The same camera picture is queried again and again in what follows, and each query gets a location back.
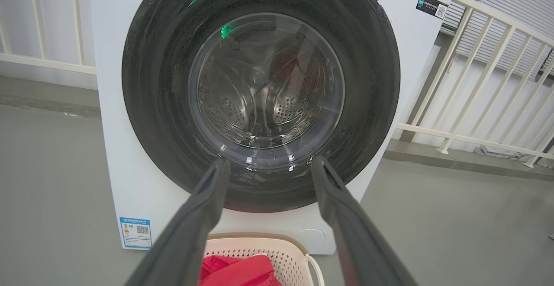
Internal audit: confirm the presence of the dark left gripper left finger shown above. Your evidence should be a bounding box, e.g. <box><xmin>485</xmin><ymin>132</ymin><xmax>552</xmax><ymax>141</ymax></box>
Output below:
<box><xmin>126</xmin><ymin>158</ymin><xmax>231</xmax><ymax>286</ymax></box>

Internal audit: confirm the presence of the grey slatted window shutter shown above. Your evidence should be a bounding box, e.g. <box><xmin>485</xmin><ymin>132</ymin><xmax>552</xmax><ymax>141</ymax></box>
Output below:
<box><xmin>441</xmin><ymin>0</ymin><xmax>554</xmax><ymax>79</ymax></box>

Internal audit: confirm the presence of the black QR code sticker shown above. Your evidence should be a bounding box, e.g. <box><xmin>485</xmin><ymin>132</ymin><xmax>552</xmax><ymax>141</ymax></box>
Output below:
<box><xmin>415</xmin><ymin>0</ymin><xmax>449</xmax><ymax>19</ymax></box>

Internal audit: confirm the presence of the cream perforated laundry basket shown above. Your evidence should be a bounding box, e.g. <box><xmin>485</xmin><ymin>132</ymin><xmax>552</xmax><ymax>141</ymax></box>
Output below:
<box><xmin>201</xmin><ymin>233</ymin><xmax>325</xmax><ymax>286</ymax></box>

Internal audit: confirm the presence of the white metal railing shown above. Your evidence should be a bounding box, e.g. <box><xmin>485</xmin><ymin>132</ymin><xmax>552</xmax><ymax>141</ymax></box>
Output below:
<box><xmin>0</xmin><ymin>0</ymin><xmax>98</xmax><ymax>75</ymax></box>
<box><xmin>396</xmin><ymin>0</ymin><xmax>554</xmax><ymax>169</ymax></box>

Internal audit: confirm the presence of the small grey floor bracket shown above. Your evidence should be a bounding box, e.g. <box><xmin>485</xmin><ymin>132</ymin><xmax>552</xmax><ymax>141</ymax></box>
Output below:
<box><xmin>474</xmin><ymin>145</ymin><xmax>505</xmax><ymax>157</ymax></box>

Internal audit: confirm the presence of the round black glass machine door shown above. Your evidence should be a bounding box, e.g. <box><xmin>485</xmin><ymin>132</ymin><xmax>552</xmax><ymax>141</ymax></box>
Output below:
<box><xmin>122</xmin><ymin>0</ymin><xmax>401</xmax><ymax>213</ymax></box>

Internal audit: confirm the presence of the round white filter cover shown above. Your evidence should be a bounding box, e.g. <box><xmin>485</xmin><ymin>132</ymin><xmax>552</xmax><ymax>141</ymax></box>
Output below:
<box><xmin>292</xmin><ymin>228</ymin><xmax>326</xmax><ymax>248</ymax></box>

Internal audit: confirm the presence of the blue energy label sticker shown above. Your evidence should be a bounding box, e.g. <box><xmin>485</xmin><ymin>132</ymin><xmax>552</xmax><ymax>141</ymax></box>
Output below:
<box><xmin>119</xmin><ymin>217</ymin><xmax>153</xmax><ymax>250</ymax></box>

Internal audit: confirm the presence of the red garment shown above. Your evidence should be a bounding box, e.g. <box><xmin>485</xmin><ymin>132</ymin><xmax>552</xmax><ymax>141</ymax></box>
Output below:
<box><xmin>198</xmin><ymin>254</ymin><xmax>284</xmax><ymax>286</ymax></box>

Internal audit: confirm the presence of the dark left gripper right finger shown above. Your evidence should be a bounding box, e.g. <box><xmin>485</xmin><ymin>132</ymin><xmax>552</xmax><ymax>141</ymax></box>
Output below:
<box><xmin>311</xmin><ymin>155</ymin><xmax>419</xmax><ymax>286</ymax></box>

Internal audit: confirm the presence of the white front-load washing machine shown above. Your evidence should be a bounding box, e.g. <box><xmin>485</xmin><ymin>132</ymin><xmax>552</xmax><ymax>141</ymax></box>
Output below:
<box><xmin>89</xmin><ymin>0</ymin><xmax>459</xmax><ymax>255</ymax></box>

